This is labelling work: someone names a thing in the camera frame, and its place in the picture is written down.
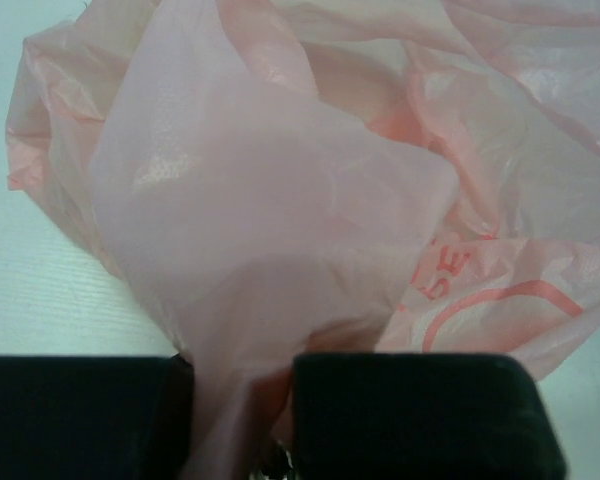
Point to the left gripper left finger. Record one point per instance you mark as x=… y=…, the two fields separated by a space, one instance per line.
x=94 y=417

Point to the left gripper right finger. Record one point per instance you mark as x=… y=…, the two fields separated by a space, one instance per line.
x=420 y=416

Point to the pink plastic bag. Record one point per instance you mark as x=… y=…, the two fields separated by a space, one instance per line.
x=276 y=177

